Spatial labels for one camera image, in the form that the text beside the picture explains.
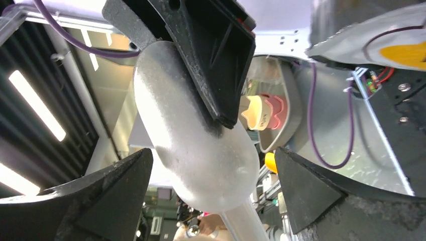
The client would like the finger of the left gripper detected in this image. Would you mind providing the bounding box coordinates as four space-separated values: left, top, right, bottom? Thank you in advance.
101 1 256 129

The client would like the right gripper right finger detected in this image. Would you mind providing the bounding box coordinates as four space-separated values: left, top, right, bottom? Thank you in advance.
275 148 425 240

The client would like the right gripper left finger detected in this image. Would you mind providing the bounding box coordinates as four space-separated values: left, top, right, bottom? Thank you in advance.
1 149 153 240

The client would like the cat food bag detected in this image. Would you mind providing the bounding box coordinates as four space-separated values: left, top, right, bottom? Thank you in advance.
306 1 425 71

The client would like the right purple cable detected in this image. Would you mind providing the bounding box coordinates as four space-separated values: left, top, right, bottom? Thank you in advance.
306 61 355 170

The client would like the purple cable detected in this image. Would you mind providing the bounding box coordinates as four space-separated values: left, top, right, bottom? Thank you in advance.
31 0 141 60
306 61 355 170

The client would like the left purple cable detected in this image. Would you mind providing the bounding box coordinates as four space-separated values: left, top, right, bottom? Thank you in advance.
31 0 141 60

